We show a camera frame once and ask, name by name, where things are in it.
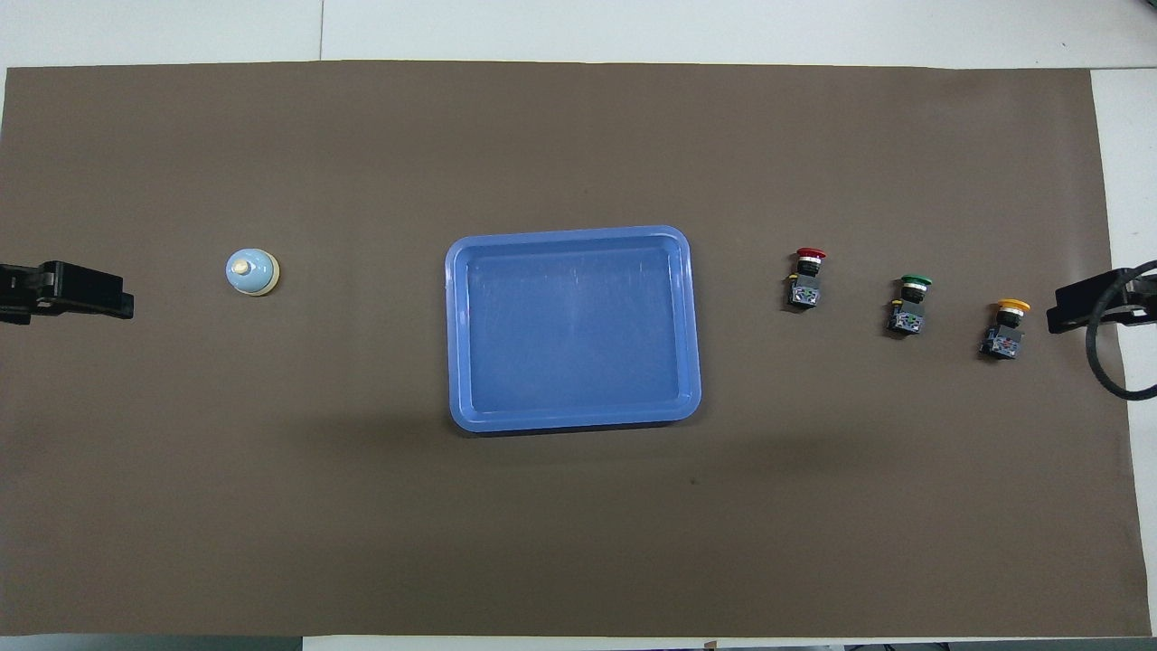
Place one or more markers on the blue plastic tray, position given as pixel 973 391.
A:
pixel 569 325

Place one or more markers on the yellow push button switch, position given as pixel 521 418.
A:
pixel 1001 342

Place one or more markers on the brown table mat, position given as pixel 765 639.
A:
pixel 271 497

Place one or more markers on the red push button switch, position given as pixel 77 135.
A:
pixel 804 291

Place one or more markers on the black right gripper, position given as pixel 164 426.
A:
pixel 1144 294

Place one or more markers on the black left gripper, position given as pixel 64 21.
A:
pixel 20 291

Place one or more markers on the light blue service bell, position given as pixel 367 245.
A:
pixel 250 271

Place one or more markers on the green push button switch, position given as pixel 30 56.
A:
pixel 907 316

